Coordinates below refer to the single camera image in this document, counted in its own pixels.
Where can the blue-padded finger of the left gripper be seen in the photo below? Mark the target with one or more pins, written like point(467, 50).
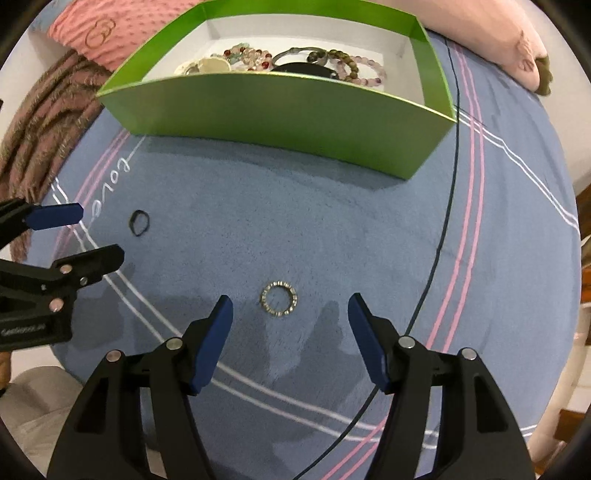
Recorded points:
point(19, 216)

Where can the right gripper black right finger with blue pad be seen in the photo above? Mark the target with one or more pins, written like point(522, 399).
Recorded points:
point(448, 418)

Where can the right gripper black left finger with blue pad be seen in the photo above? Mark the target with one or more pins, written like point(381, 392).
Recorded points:
point(103, 436)

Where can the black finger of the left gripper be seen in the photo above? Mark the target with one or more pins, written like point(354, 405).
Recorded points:
point(91, 266)

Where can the cream white wristwatch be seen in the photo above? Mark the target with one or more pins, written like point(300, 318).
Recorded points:
point(208, 65)

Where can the black wristwatch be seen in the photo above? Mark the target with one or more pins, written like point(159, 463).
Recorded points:
point(309, 69)

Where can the brown knitted blanket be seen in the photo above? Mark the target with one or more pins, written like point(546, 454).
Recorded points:
point(55, 114)

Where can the blue striped bed sheet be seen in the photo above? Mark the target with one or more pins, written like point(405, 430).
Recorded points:
point(480, 249)

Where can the pink dotted blanket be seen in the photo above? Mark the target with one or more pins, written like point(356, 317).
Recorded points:
point(109, 32)

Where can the green white cardboard box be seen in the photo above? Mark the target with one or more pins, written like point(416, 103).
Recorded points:
point(392, 128)

